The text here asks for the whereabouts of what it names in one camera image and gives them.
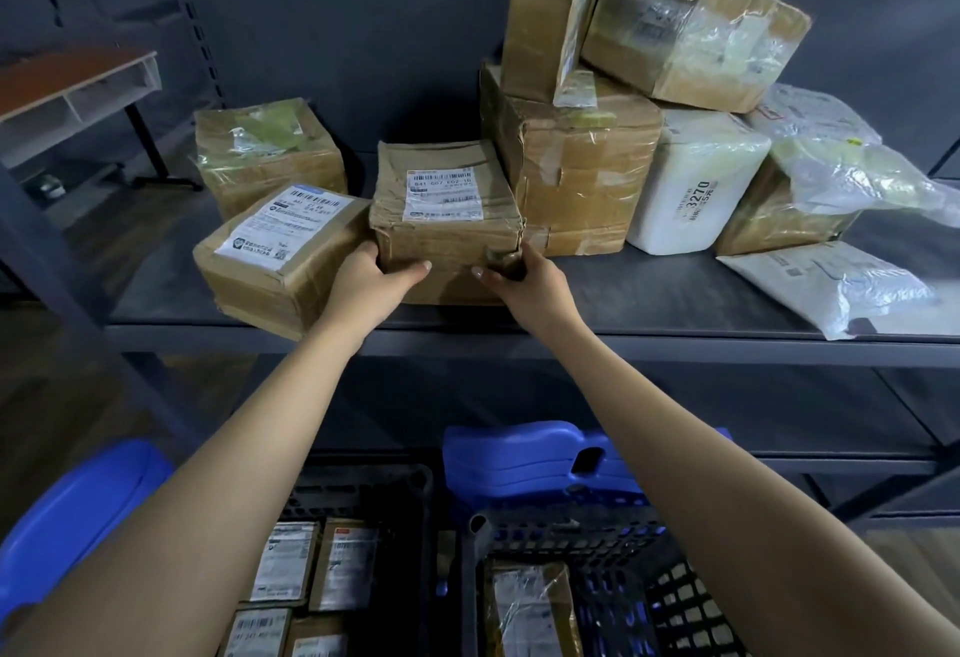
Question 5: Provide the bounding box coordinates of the dark grey metal shelf rack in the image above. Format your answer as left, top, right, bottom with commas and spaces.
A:
0, 0, 960, 530

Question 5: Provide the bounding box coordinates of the small labelled cardboard parcel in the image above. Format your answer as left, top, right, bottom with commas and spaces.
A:
246, 520, 323, 604
284, 614, 351, 657
220, 605, 294, 657
308, 517, 381, 613

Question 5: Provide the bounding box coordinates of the cardboard box green tape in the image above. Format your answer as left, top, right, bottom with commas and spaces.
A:
190, 98, 349, 223

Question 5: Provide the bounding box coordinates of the wide cardboard box clear tape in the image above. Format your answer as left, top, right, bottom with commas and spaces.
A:
580, 0, 814, 115

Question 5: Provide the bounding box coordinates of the taped cardboard parcel white label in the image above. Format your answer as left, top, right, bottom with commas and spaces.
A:
483, 559, 585, 657

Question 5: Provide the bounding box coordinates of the black plastic crate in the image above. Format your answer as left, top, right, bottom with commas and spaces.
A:
458, 502, 752, 657
216, 453, 437, 657

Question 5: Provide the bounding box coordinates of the person's left hand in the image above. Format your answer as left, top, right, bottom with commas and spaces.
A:
318, 239, 434, 350

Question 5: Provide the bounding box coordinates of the person's left forearm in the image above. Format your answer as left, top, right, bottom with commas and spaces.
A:
0, 317, 369, 657

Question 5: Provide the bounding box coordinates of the person's right hand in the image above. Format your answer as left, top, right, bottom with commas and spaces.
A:
471, 241, 591, 350

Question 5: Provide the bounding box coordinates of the tall narrow cardboard box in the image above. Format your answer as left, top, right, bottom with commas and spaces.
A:
500, 0, 606, 107

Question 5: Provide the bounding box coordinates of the white wrapped block parcel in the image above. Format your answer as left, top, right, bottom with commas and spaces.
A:
625, 108, 773, 257

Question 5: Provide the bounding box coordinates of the person's right forearm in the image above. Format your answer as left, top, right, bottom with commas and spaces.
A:
535, 317, 960, 657

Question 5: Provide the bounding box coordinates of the crumpled white plastic bag parcel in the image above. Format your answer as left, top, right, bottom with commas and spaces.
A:
745, 83, 960, 229

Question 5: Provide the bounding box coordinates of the flat white mailer bag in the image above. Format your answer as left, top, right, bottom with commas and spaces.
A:
715, 241, 939, 343

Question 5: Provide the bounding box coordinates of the blue plastic stool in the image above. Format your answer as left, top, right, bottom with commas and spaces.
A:
441, 419, 733, 508
0, 439, 176, 606

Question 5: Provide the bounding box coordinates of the worn cardboard box white label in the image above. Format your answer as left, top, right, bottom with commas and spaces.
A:
368, 139, 527, 307

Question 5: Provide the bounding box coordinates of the brown top white frame table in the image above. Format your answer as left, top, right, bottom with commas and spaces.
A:
0, 50, 204, 193

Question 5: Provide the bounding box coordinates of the brown cardboard box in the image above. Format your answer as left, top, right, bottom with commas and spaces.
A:
714, 154, 861, 257

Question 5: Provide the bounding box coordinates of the large crumpled cardboard box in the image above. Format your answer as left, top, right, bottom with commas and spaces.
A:
479, 59, 666, 258

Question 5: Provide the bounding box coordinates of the taped cardboard box large label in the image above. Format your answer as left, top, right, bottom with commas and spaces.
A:
192, 184, 373, 341

